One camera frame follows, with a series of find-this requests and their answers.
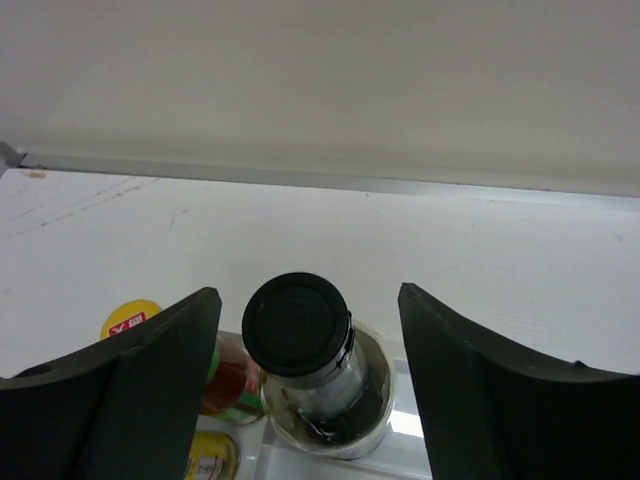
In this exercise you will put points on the small dark bottle gold cap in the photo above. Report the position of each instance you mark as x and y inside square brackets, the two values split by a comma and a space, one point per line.
[212, 456]

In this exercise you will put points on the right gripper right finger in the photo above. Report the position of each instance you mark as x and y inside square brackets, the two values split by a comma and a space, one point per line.
[491, 408]

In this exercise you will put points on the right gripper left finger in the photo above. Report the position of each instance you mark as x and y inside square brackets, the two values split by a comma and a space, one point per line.
[125, 407]

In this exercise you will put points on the tall dark soy sauce bottle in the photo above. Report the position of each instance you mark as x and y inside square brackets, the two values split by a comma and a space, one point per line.
[325, 380]

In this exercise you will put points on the red sauce bottle yellow cap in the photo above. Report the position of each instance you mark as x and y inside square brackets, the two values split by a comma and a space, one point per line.
[232, 391]

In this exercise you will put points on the white divided organizer tray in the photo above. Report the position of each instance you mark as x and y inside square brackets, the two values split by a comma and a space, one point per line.
[396, 451]

